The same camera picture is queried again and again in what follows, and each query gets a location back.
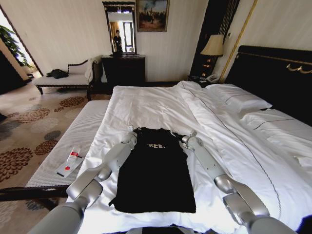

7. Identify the black t-shirt with pale print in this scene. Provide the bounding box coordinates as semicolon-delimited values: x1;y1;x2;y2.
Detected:
108;126;197;215

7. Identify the white striped bed bench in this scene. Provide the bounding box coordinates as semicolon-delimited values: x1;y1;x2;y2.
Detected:
0;99;110;210

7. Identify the white duvet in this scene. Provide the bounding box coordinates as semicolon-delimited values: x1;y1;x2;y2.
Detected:
67;81;312;234

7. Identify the dark nightstand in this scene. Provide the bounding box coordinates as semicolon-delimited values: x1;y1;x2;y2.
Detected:
187;74;220;89

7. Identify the clear bottle with red label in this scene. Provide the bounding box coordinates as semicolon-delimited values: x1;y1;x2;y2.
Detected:
69;147;81;162

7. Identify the dark wooden dresser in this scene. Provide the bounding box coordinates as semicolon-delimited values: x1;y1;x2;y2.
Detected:
101;54;146;85

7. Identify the white pillow with dark piping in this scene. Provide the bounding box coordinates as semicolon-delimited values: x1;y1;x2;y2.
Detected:
206;83;273;116
240;109;312;156

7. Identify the clear packet with red mark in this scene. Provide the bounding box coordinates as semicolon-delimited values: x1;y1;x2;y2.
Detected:
55;156;85;177

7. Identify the robot front shell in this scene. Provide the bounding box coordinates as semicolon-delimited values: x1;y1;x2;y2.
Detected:
126;226;194;234

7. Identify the person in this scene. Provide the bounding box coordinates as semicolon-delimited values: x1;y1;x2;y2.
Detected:
113;29;123;53

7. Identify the table lamp with cream shade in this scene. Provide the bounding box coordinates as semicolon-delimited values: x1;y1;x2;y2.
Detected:
200;34;225;74

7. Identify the black bag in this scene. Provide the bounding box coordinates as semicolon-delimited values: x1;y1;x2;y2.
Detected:
46;69;69;79

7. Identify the dark headboard with gold ornament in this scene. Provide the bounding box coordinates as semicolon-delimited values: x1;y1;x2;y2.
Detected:
223;45;312;127

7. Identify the gold framed painting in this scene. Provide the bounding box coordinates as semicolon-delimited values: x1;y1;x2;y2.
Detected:
135;0;171;33

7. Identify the green leafy plant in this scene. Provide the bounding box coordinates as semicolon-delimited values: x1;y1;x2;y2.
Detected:
0;24;33;68

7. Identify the white chaise with dark frame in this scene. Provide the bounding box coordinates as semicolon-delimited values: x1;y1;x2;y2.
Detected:
33;58;98;96

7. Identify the dark framed wall mirror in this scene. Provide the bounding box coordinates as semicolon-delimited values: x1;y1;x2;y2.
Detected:
102;0;137;56

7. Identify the gold wall trim pole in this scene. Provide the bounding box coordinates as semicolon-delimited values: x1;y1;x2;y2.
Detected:
218;0;258;83

